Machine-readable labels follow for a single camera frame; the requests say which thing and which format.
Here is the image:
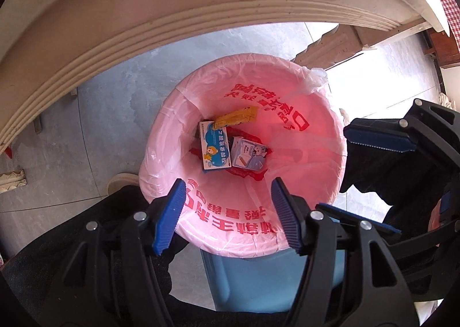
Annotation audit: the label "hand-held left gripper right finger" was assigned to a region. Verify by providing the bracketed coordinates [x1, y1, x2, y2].
[271, 177, 421, 327]

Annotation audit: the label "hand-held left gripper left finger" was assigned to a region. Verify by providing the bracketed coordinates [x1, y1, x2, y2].
[45, 178, 187, 327]

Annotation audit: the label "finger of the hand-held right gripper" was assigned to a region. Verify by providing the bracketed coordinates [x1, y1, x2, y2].
[343, 98, 460, 157]
[316, 203, 425, 241]

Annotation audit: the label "pink-lined trash bin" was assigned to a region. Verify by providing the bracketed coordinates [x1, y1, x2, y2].
[139, 55, 348, 259]

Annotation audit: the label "light blue carton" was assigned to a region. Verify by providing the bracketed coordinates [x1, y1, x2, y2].
[230, 136, 269, 172]

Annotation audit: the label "blue trash bin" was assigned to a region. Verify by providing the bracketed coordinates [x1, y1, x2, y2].
[199, 244, 346, 313]

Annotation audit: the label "blue medicine box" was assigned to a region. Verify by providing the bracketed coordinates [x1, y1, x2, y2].
[199, 120, 232, 170]

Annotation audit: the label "yellow snack wrapper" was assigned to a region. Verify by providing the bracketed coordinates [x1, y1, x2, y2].
[215, 106, 258, 130]

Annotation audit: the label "wooden cabinet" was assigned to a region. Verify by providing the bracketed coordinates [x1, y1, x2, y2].
[428, 27, 460, 69]

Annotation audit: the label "dark grey pants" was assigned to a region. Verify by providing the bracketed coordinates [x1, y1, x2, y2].
[0, 149, 435, 327]

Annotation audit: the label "cream wooden table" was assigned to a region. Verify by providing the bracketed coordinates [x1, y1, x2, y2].
[0, 0, 453, 193]

